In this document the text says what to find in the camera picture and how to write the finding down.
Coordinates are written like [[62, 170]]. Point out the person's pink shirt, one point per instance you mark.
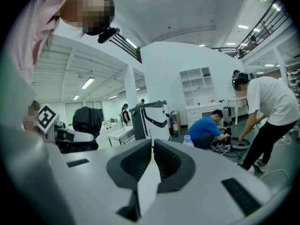
[[35, 20]]

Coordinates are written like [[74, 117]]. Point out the grey suitcase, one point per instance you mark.
[[227, 116]]

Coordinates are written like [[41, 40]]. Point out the black round base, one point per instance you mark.
[[241, 143]]

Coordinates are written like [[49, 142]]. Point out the white console table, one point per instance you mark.
[[236, 103]]

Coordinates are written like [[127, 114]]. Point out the black head camera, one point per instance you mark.
[[108, 35]]

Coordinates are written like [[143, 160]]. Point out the brown standing appliance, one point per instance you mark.
[[175, 123]]

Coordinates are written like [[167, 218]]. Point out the white open shelf unit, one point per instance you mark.
[[197, 85]]

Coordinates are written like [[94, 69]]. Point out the tube ceiling light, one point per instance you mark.
[[87, 83]]

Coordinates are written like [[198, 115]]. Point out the short black railing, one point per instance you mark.
[[127, 48]]

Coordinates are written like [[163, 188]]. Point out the clear plastic bottle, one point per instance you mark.
[[188, 141]]

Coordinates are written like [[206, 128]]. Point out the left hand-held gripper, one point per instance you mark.
[[47, 118]]

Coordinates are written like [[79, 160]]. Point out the grey white service robot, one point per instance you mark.
[[152, 121]]

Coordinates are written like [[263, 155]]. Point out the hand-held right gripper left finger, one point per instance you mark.
[[93, 186]]

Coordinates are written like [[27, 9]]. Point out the long black mezzanine railing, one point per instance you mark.
[[262, 29]]

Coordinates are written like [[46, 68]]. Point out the white sink stand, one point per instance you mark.
[[119, 133]]

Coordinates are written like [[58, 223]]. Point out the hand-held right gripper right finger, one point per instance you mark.
[[206, 186]]

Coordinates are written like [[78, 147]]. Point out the white drawer dresser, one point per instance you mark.
[[199, 112]]

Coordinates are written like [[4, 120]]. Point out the person's head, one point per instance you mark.
[[89, 8]]

